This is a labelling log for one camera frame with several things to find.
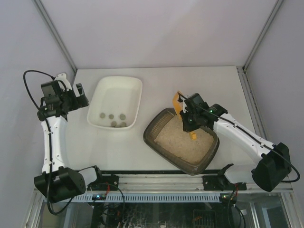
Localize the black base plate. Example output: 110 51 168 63
202 175 247 191
91 175 119 191

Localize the dark grey litter box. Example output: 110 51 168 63
143 108 220 176

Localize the white plastic tray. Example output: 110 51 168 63
87 76 143 130

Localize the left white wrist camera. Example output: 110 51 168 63
55 73 72 91

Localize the left aluminium frame post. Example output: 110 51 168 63
32 0 77 74

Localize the aluminium frame post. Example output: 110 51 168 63
243 0 285 72
32 0 77 74

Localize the aluminium front rail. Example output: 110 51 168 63
34 172 293 192

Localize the black camera cable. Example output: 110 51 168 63
23 70 74 216
177 92 300 183

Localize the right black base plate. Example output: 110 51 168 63
202 175 247 191

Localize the left black camera cable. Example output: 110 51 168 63
23 70 74 216

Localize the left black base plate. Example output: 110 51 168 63
91 175 119 191

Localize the beige pellet litter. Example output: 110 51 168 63
154 116 214 164

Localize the right aluminium side rail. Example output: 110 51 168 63
236 66 268 140

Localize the right aluminium frame post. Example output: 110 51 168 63
243 0 285 72

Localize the right black camera cable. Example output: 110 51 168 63
177 92 300 183

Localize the grey slotted cable duct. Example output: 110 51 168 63
71 192 220 203

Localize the orange litter scoop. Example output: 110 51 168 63
172 90 198 141

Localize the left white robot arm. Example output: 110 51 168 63
34 80 98 203

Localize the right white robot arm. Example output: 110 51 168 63
172 92 292 192

